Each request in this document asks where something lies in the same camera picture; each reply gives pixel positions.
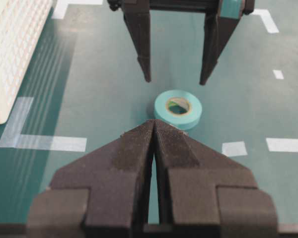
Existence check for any teal tape roll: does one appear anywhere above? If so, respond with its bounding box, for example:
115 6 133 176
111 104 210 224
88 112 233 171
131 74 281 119
153 90 203 130

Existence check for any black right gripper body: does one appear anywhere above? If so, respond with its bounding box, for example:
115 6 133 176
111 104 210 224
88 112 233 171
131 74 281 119
108 0 255 15

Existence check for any white perforated plastic basket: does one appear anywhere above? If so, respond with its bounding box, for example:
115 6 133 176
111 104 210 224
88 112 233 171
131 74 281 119
0 0 53 124

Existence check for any small left tape strip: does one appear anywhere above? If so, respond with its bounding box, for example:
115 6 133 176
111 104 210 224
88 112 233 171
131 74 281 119
222 141 248 157

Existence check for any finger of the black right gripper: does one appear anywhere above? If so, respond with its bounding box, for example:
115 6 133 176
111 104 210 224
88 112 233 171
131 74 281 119
123 0 151 82
200 0 241 85

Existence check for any small right tape strip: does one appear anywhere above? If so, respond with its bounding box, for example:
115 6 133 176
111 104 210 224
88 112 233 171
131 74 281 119
273 69 284 80

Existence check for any bottom-left tape corner marker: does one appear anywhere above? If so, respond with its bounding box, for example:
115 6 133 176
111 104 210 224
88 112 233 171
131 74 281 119
266 138 298 153

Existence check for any small tape strip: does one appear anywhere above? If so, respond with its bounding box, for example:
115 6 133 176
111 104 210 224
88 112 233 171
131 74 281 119
273 69 284 80
222 141 248 157

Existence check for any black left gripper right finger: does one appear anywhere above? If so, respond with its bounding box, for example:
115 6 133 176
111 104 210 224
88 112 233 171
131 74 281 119
154 119 278 238

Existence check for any top-left tape corner marker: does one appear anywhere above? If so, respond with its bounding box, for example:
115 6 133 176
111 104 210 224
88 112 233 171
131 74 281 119
0 97 87 152

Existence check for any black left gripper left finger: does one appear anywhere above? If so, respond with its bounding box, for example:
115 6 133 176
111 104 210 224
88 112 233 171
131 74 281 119
27 119 154 238

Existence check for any bottom-right tape corner marker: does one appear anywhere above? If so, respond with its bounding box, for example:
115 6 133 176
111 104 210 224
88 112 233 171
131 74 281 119
251 8 280 34

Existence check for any top-right tape corner marker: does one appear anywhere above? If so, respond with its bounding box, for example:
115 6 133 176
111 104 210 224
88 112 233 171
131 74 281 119
52 0 103 19

